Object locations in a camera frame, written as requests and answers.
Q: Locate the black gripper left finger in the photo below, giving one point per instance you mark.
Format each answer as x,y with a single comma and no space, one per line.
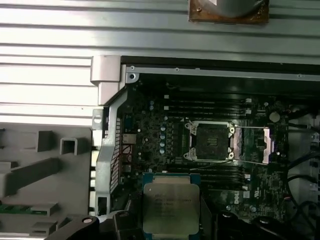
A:
125,225

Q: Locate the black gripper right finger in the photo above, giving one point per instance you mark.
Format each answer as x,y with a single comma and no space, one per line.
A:
220,227

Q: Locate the silver CPU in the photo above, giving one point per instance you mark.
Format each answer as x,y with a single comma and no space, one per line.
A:
170,200

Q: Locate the black RAM slot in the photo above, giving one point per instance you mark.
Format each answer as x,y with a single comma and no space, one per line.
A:
225,181
207,96
207,112
225,187
207,101
207,107
225,176
220,170

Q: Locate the CPU socket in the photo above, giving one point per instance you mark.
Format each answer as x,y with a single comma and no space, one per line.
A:
210,140

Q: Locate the thin metal locking lever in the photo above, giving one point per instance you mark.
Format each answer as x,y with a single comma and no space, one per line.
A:
212,166

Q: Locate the green motherboard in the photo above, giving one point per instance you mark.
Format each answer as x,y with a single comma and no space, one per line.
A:
262,180

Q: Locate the black open PC case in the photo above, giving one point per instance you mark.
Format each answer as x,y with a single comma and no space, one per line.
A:
105,160

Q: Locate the grey parts rack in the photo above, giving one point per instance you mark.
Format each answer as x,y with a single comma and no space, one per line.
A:
50,175

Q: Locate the green RAM stick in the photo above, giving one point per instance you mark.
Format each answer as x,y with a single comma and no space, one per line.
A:
15,208

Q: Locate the round silver coin battery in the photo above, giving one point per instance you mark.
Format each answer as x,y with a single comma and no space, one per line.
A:
274,116

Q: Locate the metal socket cover frame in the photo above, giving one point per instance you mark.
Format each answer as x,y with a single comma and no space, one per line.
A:
267,142

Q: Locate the square brown base plate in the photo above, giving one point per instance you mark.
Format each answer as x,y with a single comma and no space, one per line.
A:
200,15

